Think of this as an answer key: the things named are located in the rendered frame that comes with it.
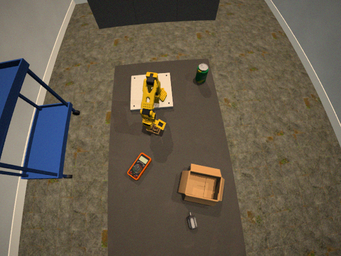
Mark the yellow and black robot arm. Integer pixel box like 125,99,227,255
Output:
140,72,167,122

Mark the green drink can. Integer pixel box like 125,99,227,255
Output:
196,63,208,84

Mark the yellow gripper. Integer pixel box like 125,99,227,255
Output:
142,119,166,130

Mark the orange digital multimeter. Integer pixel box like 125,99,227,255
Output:
127,153,152,180

